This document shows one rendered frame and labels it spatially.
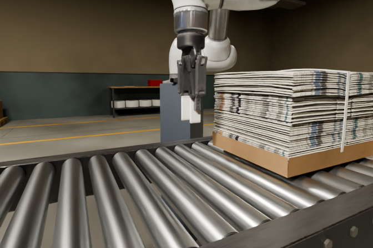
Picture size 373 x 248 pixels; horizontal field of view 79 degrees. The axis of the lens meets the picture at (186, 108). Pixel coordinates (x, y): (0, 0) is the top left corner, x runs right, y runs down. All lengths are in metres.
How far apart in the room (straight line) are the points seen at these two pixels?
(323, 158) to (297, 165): 0.09
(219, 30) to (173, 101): 0.46
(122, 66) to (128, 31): 1.13
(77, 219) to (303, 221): 0.34
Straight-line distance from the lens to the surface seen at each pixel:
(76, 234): 0.38
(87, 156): 0.71
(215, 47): 1.30
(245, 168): 0.59
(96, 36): 7.69
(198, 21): 0.60
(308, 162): 0.58
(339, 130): 0.67
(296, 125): 0.53
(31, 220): 0.45
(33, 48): 7.64
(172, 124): 1.34
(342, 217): 0.45
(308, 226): 0.41
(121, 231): 0.37
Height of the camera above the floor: 1.00
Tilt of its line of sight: 6 degrees down
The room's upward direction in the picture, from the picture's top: straight up
